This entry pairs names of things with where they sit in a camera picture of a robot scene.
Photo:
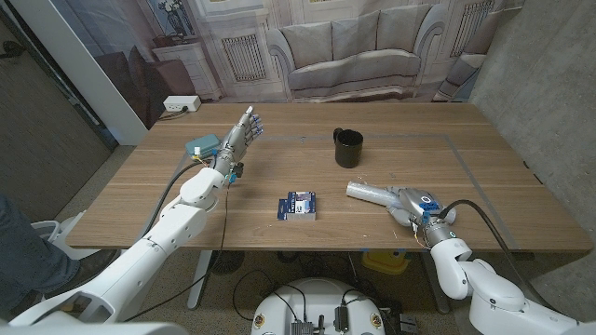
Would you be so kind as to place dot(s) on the white power strip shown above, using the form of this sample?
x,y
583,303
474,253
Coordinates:
x,y
181,102

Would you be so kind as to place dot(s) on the black round floor object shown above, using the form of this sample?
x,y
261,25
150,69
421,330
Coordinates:
x,y
228,261

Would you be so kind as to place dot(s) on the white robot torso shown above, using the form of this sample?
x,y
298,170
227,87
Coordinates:
x,y
316,298

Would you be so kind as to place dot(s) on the white table leg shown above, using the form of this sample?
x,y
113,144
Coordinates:
x,y
201,279

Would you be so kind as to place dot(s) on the person's leg in jeans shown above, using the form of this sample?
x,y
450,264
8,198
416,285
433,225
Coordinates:
x,y
28,265

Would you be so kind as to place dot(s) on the teal box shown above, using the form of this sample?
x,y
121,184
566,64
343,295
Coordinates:
x,y
202,145

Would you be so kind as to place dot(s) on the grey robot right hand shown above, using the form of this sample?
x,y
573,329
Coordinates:
x,y
419,205

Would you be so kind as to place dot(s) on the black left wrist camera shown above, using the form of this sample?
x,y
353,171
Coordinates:
x,y
238,170

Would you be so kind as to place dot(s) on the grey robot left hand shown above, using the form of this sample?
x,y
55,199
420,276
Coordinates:
x,y
235,139

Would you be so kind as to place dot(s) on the black mug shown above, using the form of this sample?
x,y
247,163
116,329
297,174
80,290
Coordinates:
x,y
348,151

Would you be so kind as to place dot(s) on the yellow object under table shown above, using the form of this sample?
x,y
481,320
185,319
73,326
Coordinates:
x,y
385,263

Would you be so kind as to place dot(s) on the white chair base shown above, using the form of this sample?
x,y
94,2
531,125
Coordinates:
x,y
51,231

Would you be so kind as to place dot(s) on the blue and white package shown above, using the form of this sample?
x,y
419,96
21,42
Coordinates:
x,y
300,207

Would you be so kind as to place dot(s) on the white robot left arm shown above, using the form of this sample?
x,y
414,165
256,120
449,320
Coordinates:
x,y
139,260

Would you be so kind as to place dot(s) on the dark shoe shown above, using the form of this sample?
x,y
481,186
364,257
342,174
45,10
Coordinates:
x,y
93,267

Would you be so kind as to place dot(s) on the printed living room backdrop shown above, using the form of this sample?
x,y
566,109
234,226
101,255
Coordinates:
x,y
354,46

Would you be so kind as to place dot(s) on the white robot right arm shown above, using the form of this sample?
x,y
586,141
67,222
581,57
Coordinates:
x,y
493,293

